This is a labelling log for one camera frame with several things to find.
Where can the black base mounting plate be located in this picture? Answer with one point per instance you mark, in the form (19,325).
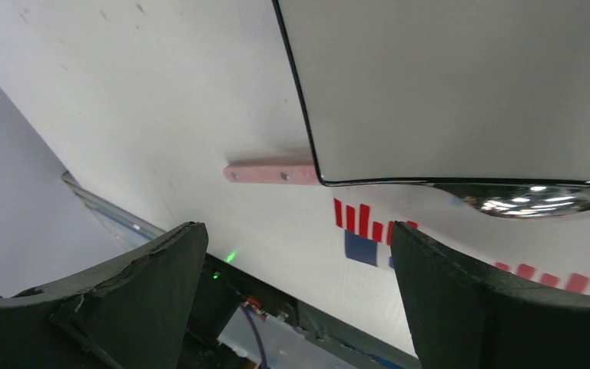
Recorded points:
(239,321)

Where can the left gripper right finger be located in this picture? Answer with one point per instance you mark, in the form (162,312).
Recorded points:
(464,313)

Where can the patterned cloth napkin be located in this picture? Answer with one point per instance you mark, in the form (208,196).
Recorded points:
(538,236)

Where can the silver spoon pink handle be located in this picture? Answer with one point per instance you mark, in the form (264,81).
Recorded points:
(285,173)

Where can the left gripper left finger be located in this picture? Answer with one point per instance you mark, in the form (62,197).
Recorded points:
(127,312)

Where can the white square plate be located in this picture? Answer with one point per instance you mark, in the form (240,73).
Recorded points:
(443,90)

